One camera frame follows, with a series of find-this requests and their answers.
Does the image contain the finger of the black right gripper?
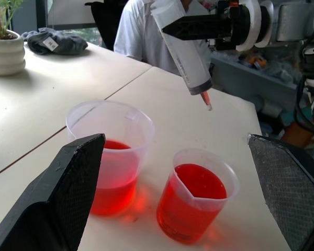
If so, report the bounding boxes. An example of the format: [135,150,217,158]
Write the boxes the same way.
[161,14,221,41]

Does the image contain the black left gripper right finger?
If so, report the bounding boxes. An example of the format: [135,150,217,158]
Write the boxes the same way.
[247,134,314,251]

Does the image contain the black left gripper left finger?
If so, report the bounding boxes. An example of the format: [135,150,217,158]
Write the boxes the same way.
[0,133,107,251]

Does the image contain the large clear plastic syringe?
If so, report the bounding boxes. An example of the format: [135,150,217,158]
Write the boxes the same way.
[150,0,214,111]

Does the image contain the large clear cup red liquid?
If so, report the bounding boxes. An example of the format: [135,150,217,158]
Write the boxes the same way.
[65,100,156,216]

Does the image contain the small clear cup red liquid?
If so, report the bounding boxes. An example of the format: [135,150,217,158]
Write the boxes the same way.
[156,147,240,245]

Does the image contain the grey storage bin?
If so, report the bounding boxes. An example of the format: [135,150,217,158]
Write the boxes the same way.
[211,49,300,112]

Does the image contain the person in white shirt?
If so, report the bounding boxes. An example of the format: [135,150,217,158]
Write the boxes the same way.
[113,0,213,77]

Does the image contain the black office chair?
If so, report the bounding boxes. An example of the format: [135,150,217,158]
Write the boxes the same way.
[84,0,129,51]

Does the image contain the dark grey folded cloth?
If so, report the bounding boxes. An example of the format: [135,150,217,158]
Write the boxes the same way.
[27,27,89,56]

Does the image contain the white ribbed plant pot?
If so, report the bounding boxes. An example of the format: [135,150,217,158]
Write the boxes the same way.
[0,29,26,77]

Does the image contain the green potted plant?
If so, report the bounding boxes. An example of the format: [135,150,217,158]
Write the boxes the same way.
[0,0,24,40]

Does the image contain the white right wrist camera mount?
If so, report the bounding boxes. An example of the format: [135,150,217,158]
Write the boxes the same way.
[234,0,275,52]

